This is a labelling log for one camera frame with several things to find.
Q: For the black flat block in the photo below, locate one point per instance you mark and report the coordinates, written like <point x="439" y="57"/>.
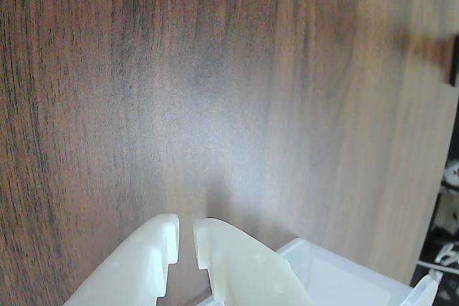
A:
<point x="453" y="66"/>

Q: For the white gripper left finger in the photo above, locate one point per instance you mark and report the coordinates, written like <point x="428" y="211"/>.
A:
<point x="132" y="266"/>

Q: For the clear plastic bin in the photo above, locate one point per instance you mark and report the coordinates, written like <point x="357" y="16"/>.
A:
<point x="340" y="277"/>

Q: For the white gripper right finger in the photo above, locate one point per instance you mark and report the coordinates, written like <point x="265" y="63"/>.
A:
<point x="247" y="270"/>

